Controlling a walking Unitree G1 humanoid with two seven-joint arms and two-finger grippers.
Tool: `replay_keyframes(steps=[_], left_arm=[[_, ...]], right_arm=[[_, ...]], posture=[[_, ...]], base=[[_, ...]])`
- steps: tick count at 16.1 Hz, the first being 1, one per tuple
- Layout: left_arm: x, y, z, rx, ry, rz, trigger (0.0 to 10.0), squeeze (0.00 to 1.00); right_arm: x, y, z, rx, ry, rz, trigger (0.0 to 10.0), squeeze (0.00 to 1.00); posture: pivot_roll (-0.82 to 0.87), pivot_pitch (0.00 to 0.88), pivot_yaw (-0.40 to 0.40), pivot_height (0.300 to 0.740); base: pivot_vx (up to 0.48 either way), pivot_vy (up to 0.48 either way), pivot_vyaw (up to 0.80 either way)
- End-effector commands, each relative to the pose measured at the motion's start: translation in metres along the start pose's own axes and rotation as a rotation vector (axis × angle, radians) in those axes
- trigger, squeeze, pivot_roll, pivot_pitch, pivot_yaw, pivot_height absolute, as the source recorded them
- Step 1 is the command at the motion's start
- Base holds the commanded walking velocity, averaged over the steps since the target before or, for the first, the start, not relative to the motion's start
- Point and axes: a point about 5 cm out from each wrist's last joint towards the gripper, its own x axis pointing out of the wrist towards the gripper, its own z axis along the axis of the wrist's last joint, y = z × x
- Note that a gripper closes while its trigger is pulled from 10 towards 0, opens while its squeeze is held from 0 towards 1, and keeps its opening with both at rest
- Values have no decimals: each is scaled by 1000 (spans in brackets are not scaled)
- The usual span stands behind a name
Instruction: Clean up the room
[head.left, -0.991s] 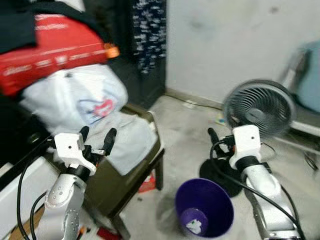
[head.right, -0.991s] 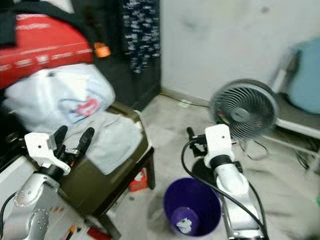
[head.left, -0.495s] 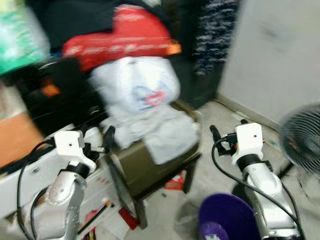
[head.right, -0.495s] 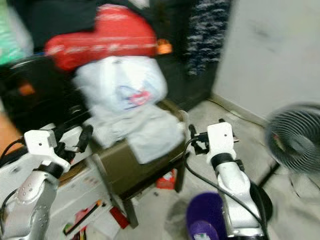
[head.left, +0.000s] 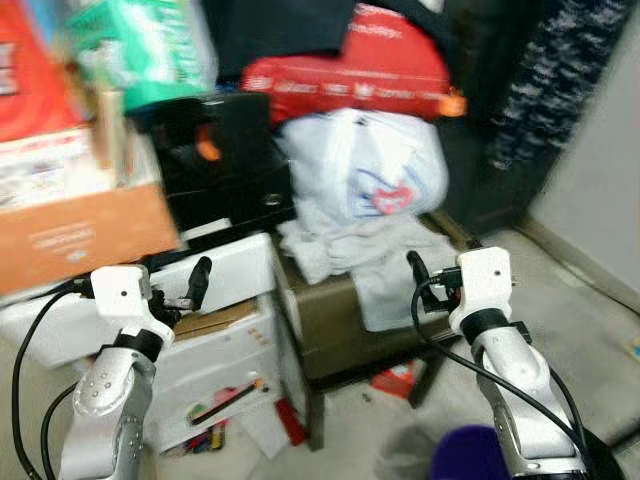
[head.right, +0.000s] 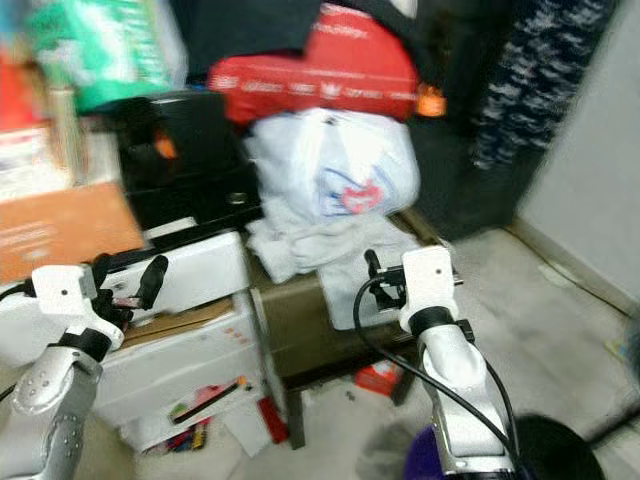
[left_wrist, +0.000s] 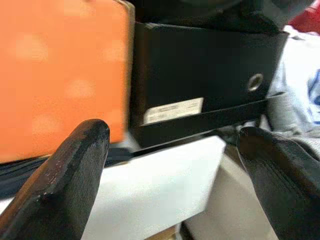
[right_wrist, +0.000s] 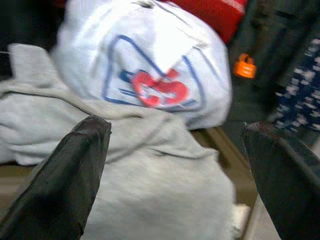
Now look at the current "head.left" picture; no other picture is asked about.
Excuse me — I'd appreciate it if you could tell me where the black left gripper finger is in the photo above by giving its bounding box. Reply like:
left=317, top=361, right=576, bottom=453
left=187, top=256, right=214, bottom=311

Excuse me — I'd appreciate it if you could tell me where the grey folded cloth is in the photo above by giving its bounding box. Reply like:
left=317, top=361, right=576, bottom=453
left=278, top=215, right=461, bottom=331

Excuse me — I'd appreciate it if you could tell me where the white drawer unit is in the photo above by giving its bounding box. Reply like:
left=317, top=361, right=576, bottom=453
left=0, top=232, right=301, bottom=456

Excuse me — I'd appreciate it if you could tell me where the brown low cabinet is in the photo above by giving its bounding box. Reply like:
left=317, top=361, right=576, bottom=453
left=275, top=235, right=471, bottom=406

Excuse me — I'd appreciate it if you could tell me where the small red packet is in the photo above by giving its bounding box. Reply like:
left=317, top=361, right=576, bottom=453
left=372, top=362, right=426, bottom=399

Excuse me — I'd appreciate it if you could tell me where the brown cardboard box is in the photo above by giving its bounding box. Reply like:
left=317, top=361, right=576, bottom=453
left=0, top=130, right=181, bottom=296

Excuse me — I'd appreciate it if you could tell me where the black box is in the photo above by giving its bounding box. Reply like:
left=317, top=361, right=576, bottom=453
left=145, top=92, right=296, bottom=236

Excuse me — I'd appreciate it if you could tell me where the white plastic bag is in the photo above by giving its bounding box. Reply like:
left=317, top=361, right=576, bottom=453
left=278, top=108, right=449, bottom=226

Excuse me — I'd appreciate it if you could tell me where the purple bin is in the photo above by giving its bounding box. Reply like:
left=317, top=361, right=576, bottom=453
left=430, top=425, right=511, bottom=480

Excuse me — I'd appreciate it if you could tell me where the small orange object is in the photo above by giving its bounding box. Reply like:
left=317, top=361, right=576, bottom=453
left=440, top=92, right=468, bottom=118

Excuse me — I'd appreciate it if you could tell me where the long red package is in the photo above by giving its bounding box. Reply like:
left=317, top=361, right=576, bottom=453
left=243, top=5, right=453, bottom=123

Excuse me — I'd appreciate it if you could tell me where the dark blue patterned cloth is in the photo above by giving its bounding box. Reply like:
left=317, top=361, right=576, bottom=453
left=487, top=0, right=621, bottom=171

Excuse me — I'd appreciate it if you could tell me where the green white package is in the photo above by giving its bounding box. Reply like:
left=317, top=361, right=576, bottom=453
left=65, top=0, right=216, bottom=111

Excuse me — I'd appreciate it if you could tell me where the red printed carton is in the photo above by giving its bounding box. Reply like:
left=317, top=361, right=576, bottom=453
left=0, top=0, right=83, bottom=141

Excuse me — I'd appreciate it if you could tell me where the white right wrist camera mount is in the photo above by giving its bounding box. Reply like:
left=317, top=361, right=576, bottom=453
left=455, top=247, right=514, bottom=316

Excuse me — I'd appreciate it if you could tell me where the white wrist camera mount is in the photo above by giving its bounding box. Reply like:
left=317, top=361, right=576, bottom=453
left=455, top=247, right=514, bottom=316
left=90, top=265, right=153, bottom=336

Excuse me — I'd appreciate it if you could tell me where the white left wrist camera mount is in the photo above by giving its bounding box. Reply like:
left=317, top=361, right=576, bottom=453
left=90, top=265, right=153, bottom=336

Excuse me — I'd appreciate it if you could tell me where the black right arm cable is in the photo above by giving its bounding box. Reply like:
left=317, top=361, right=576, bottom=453
left=410, top=280, right=591, bottom=471

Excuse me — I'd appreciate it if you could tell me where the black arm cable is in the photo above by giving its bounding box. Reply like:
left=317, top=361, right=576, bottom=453
left=10, top=285, right=96, bottom=480
left=410, top=280, right=591, bottom=471

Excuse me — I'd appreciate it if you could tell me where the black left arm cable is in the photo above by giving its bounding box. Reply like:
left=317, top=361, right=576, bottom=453
left=10, top=285, right=96, bottom=480

